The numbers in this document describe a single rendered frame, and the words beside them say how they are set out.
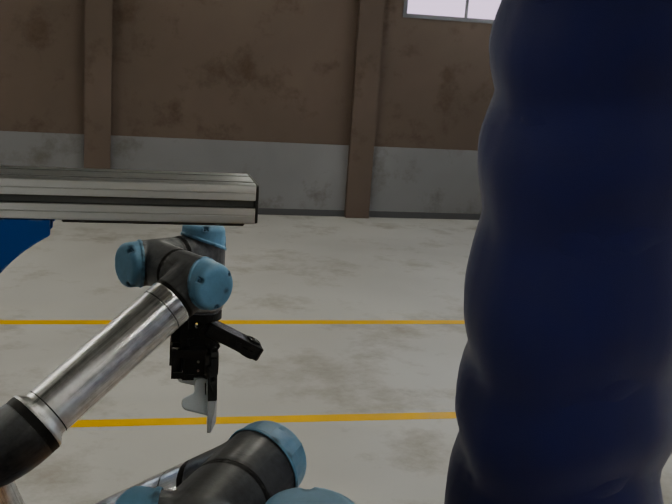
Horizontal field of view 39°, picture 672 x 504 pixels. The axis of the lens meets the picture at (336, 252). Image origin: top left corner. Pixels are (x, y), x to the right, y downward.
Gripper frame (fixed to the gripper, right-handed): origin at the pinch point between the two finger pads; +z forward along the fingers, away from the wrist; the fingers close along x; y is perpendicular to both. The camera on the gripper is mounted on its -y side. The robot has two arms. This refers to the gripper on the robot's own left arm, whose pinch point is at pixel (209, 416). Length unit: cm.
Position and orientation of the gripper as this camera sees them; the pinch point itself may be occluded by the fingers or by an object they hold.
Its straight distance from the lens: 174.5
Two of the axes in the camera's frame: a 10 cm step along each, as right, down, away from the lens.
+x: 2.1, 2.3, -9.5
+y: -9.8, -0.2, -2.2
